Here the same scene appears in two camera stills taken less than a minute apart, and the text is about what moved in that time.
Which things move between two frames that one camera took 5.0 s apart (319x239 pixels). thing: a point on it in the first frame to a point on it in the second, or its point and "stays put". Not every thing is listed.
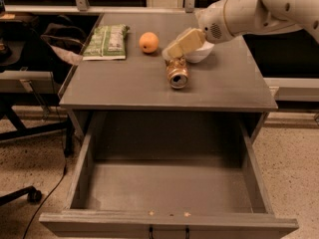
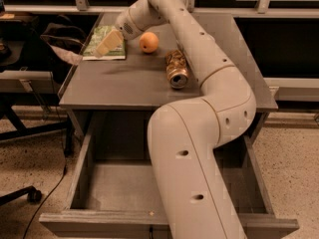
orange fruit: x=149 y=42 stays put
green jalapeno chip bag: x=108 y=42 stays put
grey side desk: x=27 y=81 stays put
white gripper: x=212 y=23 to x=125 y=25
